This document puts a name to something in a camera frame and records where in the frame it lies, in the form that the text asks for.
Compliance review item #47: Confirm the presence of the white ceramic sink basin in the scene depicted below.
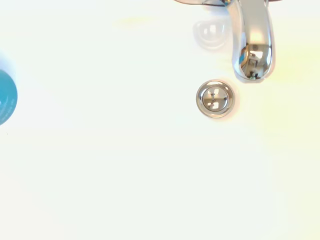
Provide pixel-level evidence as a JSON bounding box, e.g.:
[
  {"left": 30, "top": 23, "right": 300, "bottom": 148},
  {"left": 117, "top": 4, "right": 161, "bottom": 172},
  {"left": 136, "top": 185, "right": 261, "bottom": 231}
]
[{"left": 0, "top": 0, "right": 320, "bottom": 240}]

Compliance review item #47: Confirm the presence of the chrome sink drain stopper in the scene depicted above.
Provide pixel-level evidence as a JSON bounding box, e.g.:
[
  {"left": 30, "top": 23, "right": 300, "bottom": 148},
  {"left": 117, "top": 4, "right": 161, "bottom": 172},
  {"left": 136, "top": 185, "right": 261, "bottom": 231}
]
[{"left": 195, "top": 79, "right": 236, "bottom": 119}]

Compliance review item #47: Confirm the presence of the chrome faucet spout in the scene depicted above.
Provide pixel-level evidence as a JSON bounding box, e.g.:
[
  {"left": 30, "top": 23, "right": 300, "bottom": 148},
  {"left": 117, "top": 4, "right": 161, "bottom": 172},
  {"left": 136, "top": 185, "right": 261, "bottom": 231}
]
[{"left": 172, "top": 0, "right": 285, "bottom": 84}]

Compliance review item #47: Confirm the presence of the teal round bottle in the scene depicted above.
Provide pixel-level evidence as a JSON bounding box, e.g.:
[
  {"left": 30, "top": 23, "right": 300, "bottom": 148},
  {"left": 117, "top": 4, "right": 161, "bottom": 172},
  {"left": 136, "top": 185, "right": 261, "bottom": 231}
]
[{"left": 0, "top": 69, "right": 19, "bottom": 127}]

